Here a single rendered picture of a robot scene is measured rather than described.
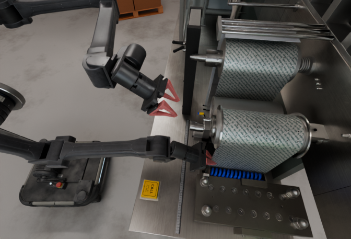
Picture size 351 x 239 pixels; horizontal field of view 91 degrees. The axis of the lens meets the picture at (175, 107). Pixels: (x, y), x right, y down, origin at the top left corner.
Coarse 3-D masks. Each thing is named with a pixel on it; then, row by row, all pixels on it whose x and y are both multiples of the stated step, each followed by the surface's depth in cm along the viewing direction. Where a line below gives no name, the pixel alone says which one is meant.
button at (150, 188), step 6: (144, 180) 79; (150, 180) 79; (144, 186) 77; (150, 186) 77; (156, 186) 77; (144, 192) 76; (150, 192) 76; (156, 192) 76; (150, 198) 76; (156, 198) 75
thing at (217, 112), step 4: (216, 112) 56; (216, 116) 55; (216, 120) 54; (300, 120) 53; (216, 124) 54; (216, 128) 53; (304, 128) 51; (216, 132) 53; (304, 132) 51; (216, 136) 53; (304, 136) 51; (212, 140) 59; (216, 140) 54; (304, 140) 51
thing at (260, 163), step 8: (216, 152) 60; (224, 152) 59; (232, 152) 58; (216, 160) 66; (224, 160) 65; (232, 160) 64; (240, 160) 63; (248, 160) 62; (256, 160) 61; (264, 160) 60; (272, 160) 59; (280, 160) 58; (224, 168) 72; (232, 168) 71; (240, 168) 70; (248, 168) 69; (256, 168) 68; (264, 168) 66; (272, 168) 65
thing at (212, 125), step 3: (213, 117) 56; (213, 120) 55; (210, 123) 60; (213, 123) 55; (210, 126) 59; (213, 126) 54; (210, 129) 59; (213, 129) 54; (210, 132) 57; (213, 132) 55; (210, 135) 56; (213, 135) 56
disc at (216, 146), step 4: (220, 108) 55; (220, 112) 54; (220, 116) 53; (220, 120) 53; (220, 124) 52; (220, 128) 52; (220, 132) 51; (220, 136) 51; (220, 140) 51; (216, 144) 56; (216, 148) 55
